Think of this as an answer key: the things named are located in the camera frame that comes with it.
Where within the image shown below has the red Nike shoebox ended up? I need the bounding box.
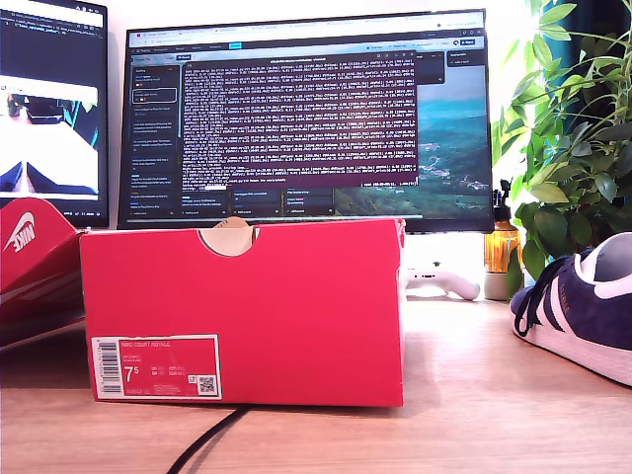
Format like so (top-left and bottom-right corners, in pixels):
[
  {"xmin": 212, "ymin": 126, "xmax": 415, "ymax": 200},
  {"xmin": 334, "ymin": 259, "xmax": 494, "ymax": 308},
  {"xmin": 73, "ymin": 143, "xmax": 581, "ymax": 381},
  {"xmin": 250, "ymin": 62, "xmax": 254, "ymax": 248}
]
[{"xmin": 0, "ymin": 197, "xmax": 409, "ymax": 409}]

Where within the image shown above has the blue suede white-striped shoe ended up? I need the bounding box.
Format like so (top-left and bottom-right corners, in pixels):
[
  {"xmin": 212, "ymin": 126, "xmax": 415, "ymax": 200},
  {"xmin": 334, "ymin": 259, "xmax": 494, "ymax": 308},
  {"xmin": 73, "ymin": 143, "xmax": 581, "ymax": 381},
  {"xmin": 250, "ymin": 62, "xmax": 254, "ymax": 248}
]
[{"xmin": 509, "ymin": 231, "xmax": 632, "ymax": 387}]

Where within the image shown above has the wide black computer monitor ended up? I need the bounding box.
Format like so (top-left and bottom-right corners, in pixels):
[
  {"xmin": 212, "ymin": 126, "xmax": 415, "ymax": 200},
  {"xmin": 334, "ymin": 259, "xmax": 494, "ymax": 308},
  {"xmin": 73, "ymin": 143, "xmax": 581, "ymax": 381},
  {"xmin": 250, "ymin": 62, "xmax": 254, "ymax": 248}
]
[{"xmin": 117, "ymin": 8, "xmax": 496, "ymax": 234}]

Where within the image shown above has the white game controller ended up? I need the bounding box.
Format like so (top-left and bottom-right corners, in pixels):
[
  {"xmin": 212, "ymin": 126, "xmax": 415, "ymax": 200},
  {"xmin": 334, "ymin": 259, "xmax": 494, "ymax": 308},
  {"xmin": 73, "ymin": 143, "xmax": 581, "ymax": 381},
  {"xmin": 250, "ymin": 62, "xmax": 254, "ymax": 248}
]
[{"xmin": 405, "ymin": 261, "xmax": 482, "ymax": 301}]

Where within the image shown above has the amber pump bottle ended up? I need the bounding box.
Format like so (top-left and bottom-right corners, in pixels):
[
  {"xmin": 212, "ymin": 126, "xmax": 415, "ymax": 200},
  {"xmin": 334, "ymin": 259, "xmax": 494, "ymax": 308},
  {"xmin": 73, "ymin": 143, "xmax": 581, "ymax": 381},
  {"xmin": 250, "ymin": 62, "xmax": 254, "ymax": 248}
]
[{"xmin": 485, "ymin": 178, "xmax": 523, "ymax": 274}]

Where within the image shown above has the small white pot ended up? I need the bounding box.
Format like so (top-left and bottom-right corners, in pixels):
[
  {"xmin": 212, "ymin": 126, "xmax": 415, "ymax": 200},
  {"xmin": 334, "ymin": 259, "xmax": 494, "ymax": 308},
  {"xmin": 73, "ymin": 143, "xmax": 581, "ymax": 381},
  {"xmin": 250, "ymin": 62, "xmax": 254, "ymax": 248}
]
[{"xmin": 483, "ymin": 270, "xmax": 527, "ymax": 301}]

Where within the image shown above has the green leafy houseplant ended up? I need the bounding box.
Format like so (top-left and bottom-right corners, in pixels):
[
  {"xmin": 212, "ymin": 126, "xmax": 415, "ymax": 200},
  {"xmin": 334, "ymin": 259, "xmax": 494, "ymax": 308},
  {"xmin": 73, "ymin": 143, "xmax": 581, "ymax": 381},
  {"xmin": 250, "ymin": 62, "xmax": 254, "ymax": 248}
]
[{"xmin": 491, "ymin": 0, "xmax": 632, "ymax": 300}]

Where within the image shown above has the narrow black computer monitor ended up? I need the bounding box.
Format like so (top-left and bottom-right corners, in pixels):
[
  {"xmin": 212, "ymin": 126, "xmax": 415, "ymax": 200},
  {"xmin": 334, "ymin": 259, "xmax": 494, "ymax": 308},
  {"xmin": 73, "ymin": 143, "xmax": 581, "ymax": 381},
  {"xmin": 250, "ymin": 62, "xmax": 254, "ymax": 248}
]
[{"xmin": 0, "ymin": 0, "xmax": 110, "ymax": 229}]

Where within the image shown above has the black table cable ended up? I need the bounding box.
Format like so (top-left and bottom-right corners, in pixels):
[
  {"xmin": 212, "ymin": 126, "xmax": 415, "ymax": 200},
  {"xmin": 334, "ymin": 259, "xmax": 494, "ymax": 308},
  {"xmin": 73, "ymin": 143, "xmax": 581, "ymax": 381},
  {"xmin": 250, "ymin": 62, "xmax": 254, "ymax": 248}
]
[{"xmin": 165, "ymin": 405, "xmax": 248, "ymax": 474}]

